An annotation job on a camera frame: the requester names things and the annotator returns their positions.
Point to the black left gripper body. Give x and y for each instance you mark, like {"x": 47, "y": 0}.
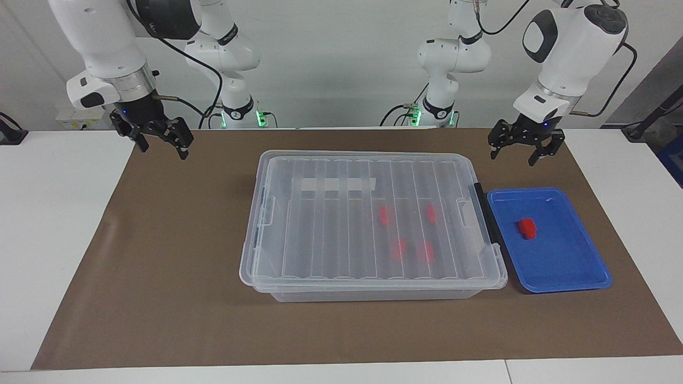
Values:
{"x": 533, "y": 130}

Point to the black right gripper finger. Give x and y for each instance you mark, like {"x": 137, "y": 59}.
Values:
{"x": 180, "y": 133}
{"x": 127, "y": 128}

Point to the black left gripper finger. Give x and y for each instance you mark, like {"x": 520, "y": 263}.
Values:
{"x": 500, "y": 136}
{"x": 552, "y": 145}

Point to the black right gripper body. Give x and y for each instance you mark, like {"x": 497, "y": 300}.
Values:
{"x": 140, "y": 114}

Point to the red block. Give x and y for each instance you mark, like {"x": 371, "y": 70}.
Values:
{"x": 425, "y": 252}
{"x": 398, "y": 248}
{"x": 384, "y": 215}
{"x": 527, "y": 228}
{"x": 431, "y": 213}

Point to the clear ribbed plastic lid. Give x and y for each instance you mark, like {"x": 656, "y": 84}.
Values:
{"x": 341, "y": 229}

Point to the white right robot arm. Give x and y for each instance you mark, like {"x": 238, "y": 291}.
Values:
{"x": 101, "y": 42}

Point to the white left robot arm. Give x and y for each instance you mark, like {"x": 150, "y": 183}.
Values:
{"x": 571, "y": 53}

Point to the black box latch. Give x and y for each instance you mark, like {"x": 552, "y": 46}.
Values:
{"x": 258, "y": 240}
{"x": 483, "y": 213}

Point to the blue plastic tray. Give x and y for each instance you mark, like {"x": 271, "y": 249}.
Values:
{"x": 560, "y": 261}

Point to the clear plastic storage box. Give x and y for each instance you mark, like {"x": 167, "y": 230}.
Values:
{"x": 373, "y": 296}

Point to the black tripod stand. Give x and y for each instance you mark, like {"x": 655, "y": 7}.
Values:
{"x": 656, "y": 112}

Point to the blue crate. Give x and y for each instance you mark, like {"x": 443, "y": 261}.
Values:
{"x": 673, "y": 160}

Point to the brown table mat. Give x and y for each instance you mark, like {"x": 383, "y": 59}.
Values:
{"x": 160, "y": 266}

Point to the white wall power strip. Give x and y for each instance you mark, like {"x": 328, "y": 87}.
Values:
{"x": 72, "y": 120}

